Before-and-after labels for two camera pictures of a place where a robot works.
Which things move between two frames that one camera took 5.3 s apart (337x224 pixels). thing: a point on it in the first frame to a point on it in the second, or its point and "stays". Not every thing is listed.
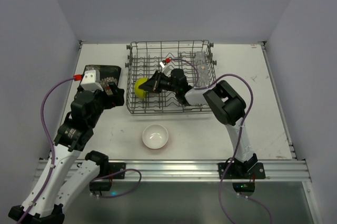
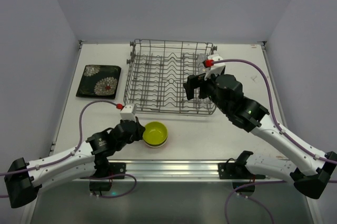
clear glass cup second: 202,68 stays
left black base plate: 115,167 stays
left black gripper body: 114,96 to 137,130
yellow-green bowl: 140,93 to 155,133
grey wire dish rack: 159,73 stays
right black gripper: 157,82 to 196,87
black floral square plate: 107,74 stays
